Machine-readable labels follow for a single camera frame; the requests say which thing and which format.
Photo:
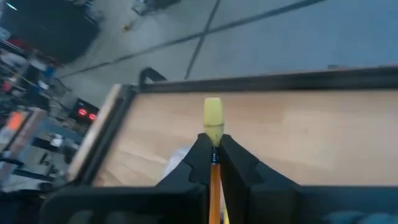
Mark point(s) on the clear plastic supply box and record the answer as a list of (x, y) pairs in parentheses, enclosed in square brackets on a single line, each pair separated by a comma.
[(177, 158)]

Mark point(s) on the orange pencil yellow eraser cap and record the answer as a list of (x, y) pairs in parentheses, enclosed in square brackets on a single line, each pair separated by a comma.
[(214, 186)]

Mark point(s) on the large black furniture block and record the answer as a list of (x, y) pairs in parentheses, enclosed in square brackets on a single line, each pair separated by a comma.
[(49, 31)]

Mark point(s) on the black device red lights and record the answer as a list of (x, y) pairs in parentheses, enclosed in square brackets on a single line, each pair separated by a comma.
[(87, 109)]

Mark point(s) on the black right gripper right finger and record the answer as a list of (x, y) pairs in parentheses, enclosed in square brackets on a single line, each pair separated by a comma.
[(242, 168)]

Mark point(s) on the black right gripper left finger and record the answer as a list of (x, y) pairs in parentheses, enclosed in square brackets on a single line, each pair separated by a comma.
[(192, 168)]

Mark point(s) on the black frame clamp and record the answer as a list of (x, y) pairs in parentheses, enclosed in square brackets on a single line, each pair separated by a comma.
[(149, 74)]

